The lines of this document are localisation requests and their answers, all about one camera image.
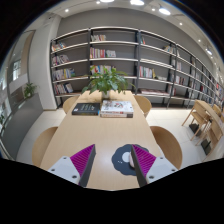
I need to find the round-backed wooden chair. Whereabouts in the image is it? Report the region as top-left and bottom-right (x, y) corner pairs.
(133, 94), (153, 118)
(62, 95), (79, 114)
(149, 125), (183, 170)
(31, 126), (59, 168)

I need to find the green potted plant white pot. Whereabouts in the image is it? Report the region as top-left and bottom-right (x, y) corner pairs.
(81, 65), (134, 100)

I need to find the dark cartoon-face mouse pad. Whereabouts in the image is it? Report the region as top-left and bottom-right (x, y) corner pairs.
(111, 143), (150, 177)

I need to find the black hardcover book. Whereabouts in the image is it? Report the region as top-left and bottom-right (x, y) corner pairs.
(71, 102), (101, 117)

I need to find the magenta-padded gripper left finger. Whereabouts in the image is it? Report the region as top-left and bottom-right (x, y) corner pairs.
(47, 143), (97, 188)

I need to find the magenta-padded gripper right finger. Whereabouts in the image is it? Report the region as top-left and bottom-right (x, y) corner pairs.
(130, 143), (178, 188)

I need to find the light wooden side table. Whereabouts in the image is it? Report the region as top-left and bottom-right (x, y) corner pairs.
(193, 99), (224, 124)

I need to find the round ceiling lights group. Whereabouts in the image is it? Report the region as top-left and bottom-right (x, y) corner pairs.
(63, 0), (214, 56)

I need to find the small green ledge plant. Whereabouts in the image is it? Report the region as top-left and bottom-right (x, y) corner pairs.
(22, 82), (38, 99)

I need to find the wooden slatted chairs group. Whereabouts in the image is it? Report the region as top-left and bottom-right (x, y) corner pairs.
(181, 106), (224, 158)

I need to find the grey bookshelf unit with books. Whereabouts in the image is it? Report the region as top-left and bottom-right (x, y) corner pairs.
(49, 26), (224, 109)

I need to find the red-spined book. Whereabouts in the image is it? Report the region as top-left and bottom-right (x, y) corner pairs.
(100, 111), (134, 119)

